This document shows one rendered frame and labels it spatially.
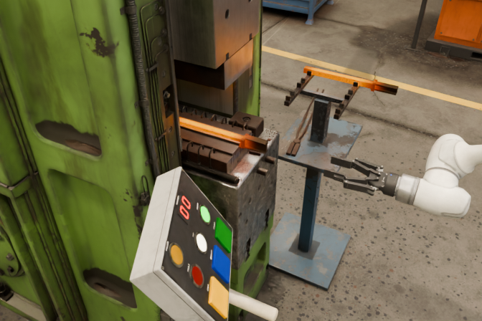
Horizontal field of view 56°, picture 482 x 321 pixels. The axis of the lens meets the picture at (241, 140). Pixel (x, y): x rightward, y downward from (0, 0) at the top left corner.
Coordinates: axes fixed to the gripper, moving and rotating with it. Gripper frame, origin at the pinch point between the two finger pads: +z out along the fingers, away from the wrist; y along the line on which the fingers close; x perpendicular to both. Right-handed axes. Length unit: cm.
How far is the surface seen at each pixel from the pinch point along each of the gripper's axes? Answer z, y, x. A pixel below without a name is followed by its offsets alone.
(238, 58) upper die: 35.0, -3.1, 34.1
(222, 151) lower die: 39.0, -7.9, -1.0
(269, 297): 24, 9, -99
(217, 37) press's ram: 35, -16, 46
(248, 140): 32.3, -0.6, 1.1
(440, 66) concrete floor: -19, 309, -99
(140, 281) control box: 22, -75, 16
